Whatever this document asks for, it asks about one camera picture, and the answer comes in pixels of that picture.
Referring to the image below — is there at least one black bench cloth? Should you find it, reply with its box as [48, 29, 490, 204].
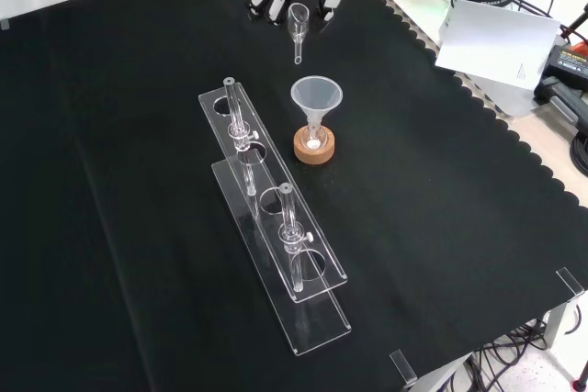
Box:
[0, 0, 588, 392]

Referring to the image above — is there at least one black floor cable bundle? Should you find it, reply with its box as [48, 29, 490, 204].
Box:
[463, 313, 588, 392]

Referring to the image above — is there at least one black clamp tool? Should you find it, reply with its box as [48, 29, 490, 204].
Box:
[534, 75, 588, 136]

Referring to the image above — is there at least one black power adapter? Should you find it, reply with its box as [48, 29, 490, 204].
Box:
[541, 41, 588, 86]

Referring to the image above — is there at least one clear round-bottom flask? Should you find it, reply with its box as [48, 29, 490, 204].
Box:
[300, 121, 329, 152]

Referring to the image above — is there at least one clear acrylic cloth clamp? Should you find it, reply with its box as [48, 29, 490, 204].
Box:
[555, 267, 587, 304]
[389, 349, 419, 387]

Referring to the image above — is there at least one cork ring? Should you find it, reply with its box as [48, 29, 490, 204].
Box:
[293, 126, 336, 165]

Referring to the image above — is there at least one black tripod with red joint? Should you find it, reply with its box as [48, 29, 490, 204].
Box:
[557, 0, 588, 47]

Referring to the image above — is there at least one clear glass weighing funnel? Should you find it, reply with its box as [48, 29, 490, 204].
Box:
[287, 2, 311, 66]

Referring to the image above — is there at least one white paper sheet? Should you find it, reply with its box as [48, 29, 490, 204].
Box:
[434, 0, 562, 93]

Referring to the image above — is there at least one translucent plastic funnel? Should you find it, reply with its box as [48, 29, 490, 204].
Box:
[289, 75, 345, 145]

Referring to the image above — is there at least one clear acrylic funnel stand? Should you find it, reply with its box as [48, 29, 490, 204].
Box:
[198, 75, 354, 357]

